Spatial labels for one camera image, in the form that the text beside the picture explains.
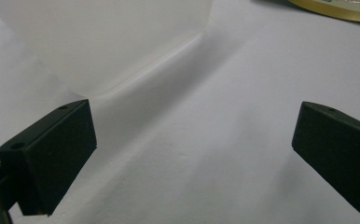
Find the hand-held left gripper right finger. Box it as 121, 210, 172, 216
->
291, 101, 360, 217

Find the yellow round object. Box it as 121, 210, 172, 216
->
288, 0, 360, 24

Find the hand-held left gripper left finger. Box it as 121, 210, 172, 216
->
0, 99, 98, 217

